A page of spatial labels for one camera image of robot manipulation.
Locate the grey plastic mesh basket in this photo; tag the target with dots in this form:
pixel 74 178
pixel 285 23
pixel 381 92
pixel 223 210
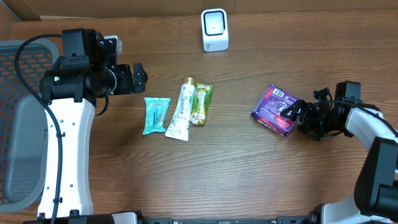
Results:
pixel 23 138

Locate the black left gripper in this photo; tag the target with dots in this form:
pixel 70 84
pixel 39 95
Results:
pixel 128 79

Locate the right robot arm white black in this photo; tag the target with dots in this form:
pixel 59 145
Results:
pixel 375 192

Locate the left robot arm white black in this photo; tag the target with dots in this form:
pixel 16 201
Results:
pixel 85 72

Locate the white barcode scanner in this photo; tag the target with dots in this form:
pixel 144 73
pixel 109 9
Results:
pixel 215 33

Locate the white green cosmetic tube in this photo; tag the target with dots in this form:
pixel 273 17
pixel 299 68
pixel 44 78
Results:
pixel 180 122

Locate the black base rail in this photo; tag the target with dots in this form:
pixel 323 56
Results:
pixel 136 217

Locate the purple sanitary pad pack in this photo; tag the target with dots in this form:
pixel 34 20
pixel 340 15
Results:
pixel 268 109

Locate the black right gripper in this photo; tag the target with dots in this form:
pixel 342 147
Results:
pixel 310 110

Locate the teal wet wipes pack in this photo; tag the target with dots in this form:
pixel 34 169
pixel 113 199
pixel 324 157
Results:
pixel 156 112

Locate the green yellow snack pouch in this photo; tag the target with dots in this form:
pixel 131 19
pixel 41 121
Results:
pixel 201 104

